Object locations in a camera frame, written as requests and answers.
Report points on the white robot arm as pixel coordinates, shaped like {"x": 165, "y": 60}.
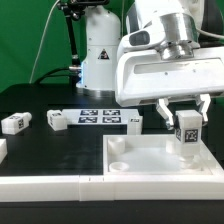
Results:
{"x": 103, "y": 39}

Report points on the white U-shaped obstacle fence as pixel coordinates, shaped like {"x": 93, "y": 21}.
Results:
{"x": 116, "y": 187}

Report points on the white square tabletop part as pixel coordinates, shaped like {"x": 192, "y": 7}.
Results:
{"x": 147, "y": 155}

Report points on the white marker sheet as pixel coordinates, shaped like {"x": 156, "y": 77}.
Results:
{"x": 99, "y": 116}

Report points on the black camera stand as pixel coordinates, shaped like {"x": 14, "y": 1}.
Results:
{"x": 73, "y": 10}

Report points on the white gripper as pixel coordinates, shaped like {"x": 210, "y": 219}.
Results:
{"x": 160, "y": 66}

